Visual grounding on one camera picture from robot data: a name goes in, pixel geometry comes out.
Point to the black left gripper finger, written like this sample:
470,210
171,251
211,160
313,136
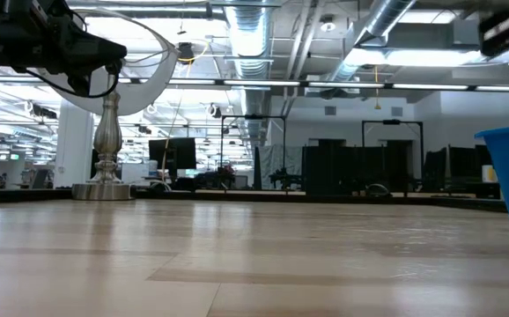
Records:
105,61
107,46

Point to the silver lamp with white shade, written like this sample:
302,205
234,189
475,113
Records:
107,136

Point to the bright ceiling light panel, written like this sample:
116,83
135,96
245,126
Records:
413,57

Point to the black computer monitor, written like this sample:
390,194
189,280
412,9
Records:
179,152

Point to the black partition screen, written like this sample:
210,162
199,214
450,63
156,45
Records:
461,163
347,167

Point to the white yellow container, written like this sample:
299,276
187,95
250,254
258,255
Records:
489,174

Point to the long ceiling light strip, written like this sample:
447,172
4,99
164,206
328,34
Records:
259,83

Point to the grey tarp cover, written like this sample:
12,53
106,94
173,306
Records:
281,158

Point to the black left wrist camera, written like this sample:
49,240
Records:
80,84

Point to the black ceiling camera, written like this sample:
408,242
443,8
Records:
184,52

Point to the silver ventilation duct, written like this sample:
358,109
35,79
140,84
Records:
382,19
248,44

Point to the black metal frame rig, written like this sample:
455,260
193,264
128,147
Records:
254,117
391,122

